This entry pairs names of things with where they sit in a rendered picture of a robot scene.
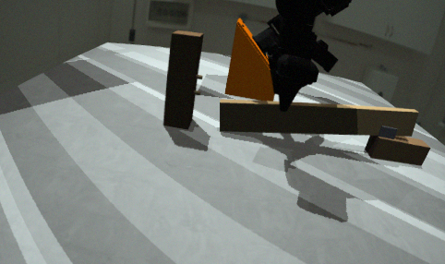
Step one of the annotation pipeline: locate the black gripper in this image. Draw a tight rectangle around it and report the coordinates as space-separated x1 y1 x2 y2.
268 18 319 112

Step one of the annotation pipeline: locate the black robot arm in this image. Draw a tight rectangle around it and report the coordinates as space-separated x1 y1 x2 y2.
252 0 352 73

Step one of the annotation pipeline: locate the long wooden rail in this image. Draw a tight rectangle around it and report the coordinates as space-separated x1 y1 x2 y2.
220 99 419 137

